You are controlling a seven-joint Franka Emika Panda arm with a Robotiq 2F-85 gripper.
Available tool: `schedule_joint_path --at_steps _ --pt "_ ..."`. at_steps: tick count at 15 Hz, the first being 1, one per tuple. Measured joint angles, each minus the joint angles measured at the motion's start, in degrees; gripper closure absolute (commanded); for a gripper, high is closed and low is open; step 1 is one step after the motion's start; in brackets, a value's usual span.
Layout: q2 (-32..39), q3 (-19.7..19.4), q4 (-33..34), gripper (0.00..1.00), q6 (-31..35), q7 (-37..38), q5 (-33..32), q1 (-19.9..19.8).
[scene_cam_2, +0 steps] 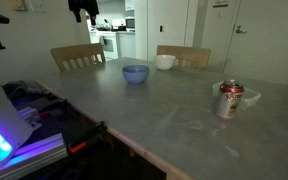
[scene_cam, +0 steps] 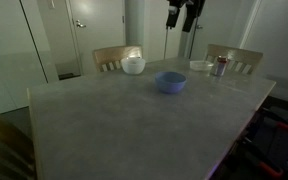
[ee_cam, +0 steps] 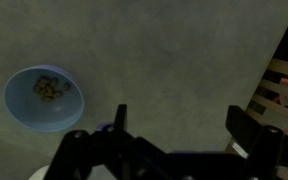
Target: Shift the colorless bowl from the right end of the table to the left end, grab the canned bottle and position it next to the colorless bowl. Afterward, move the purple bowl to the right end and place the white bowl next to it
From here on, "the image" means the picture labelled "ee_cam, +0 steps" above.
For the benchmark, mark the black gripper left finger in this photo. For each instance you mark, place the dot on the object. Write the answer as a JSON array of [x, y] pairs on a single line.
[[84, 156]]

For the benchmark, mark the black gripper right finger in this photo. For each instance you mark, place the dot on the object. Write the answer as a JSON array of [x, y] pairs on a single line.
[[267, 150]]

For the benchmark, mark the blue bowl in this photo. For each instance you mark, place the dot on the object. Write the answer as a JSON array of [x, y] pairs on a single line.
[[27, 113]]

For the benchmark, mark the wooden slat-back chair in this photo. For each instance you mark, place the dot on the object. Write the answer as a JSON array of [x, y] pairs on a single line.
[[284, 66]]

